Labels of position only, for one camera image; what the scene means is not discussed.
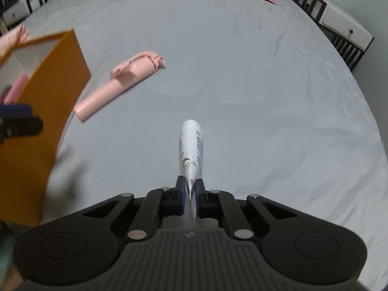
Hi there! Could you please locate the orange cardboard box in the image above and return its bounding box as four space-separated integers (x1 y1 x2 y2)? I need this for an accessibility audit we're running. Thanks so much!
0 29 92 227

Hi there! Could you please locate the white floral print tube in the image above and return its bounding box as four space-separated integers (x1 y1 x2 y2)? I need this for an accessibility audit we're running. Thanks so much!
177 119 204 222

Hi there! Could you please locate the pale pink item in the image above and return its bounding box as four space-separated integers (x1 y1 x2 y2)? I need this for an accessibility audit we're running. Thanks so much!
2 72 29 104

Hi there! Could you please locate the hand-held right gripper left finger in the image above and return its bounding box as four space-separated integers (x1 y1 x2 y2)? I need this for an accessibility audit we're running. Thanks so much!
80 175 185 243

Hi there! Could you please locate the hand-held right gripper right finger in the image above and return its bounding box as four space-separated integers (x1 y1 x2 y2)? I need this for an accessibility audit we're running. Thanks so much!
195 177 301 241

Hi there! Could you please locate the black and white nightstand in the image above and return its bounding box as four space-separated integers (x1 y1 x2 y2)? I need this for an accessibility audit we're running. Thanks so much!
295 0 375 73

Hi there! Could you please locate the black and white shelf unit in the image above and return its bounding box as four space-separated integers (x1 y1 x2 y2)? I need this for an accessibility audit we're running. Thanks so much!
0 0 59 35

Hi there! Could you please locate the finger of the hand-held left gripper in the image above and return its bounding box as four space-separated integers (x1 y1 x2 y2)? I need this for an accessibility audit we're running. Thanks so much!
0 104 43 145

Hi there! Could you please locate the pink selfie stick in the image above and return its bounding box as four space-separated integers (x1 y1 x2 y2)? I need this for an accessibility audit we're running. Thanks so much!
73 51 168 123

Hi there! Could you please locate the grey-blue bed sheet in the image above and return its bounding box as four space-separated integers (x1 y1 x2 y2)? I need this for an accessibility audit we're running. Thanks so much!
21 0 388 282

